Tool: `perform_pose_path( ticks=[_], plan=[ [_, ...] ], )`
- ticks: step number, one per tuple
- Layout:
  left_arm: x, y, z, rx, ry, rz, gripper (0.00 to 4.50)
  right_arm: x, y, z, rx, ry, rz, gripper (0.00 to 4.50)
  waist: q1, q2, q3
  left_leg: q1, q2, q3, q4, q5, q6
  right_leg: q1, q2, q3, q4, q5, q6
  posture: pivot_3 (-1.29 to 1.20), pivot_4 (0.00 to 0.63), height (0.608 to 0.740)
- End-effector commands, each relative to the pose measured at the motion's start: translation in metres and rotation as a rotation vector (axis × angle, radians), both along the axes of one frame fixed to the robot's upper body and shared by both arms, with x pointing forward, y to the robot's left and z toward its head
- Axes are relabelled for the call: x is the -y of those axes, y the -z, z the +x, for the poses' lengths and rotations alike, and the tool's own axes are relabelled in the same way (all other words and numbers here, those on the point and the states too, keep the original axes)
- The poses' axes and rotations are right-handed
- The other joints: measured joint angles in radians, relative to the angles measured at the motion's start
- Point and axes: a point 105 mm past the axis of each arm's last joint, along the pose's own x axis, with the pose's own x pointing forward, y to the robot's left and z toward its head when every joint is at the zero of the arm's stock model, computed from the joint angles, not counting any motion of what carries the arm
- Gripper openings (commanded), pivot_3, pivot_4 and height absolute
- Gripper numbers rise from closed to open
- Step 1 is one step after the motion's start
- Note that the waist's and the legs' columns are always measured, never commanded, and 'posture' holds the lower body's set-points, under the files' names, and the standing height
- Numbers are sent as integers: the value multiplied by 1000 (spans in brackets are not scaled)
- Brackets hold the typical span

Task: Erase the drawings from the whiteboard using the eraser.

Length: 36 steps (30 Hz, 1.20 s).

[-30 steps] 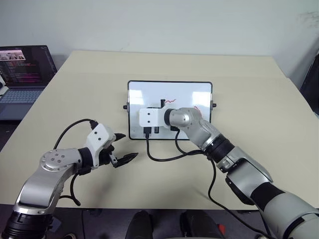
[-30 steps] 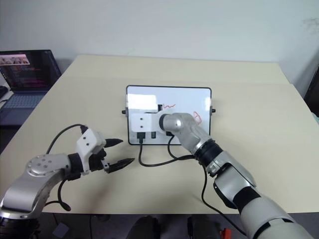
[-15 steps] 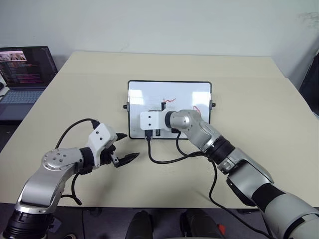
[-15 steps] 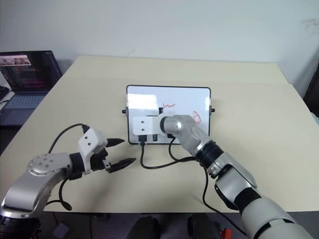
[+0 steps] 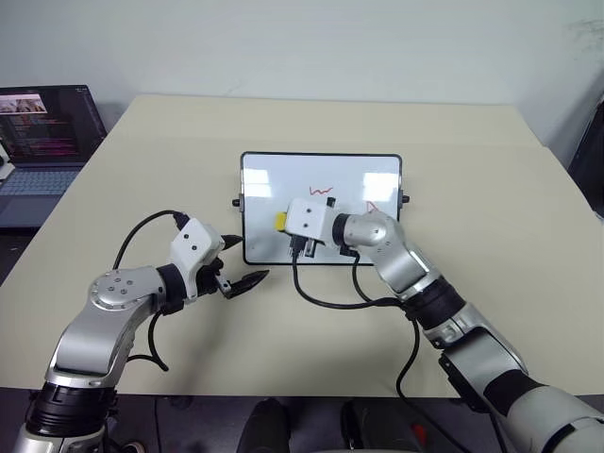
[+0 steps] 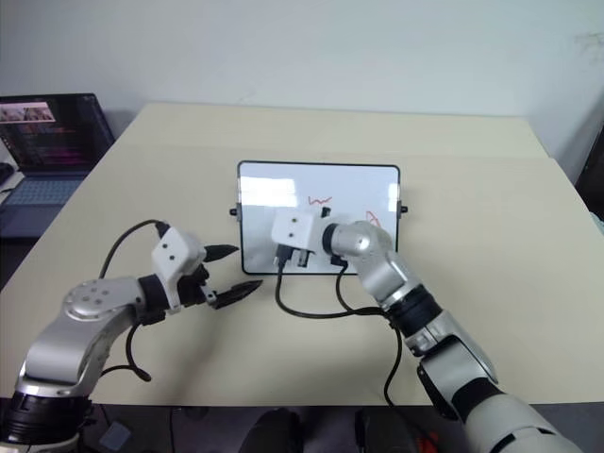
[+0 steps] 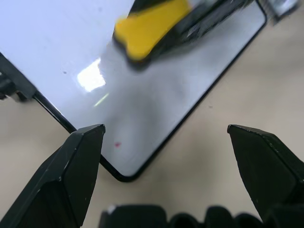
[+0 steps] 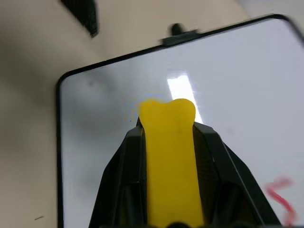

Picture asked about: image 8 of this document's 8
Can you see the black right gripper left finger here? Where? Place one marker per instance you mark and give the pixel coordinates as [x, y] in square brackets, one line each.
[123, 171]

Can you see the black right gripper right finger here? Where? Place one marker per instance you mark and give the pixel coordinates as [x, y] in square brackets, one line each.
[228, 171]

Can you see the yellow bone-shaped eraser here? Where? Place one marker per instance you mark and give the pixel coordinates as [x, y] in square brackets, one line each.
[171, 154]

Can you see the black-framed whiteboard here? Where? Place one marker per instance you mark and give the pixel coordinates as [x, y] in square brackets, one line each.
[237, 95]

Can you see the black whiteboard clip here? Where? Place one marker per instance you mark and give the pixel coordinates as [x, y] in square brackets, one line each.
[179, 34]

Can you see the black ribbed object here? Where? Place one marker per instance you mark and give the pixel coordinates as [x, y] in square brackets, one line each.
[84, 14]

